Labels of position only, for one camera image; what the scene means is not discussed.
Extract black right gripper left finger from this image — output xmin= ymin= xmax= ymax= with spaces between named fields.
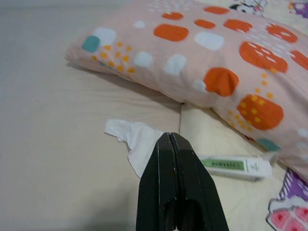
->
xmin=135 ymin=133 xmax=178 ymax=231

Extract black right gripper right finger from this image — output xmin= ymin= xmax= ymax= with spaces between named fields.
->
xmin=170 ymin=133 xmax=231 ymax=231

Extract white tissue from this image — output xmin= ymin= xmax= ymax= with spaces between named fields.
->
xmin=103 ymin=118 xmax=164 ymax=179

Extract pink pillow orange spots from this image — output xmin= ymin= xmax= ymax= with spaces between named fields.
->
xmin=64 ymin=0 xmax=308 ymax=180

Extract cream cartoon print quilt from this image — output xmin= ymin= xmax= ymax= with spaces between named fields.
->
xmin=179 ymin=0 xmax=308 ymax=231

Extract beige sheeted mattress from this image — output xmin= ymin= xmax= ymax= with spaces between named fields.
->
xmin=0 ymin=9 xmax=183 ymax=231

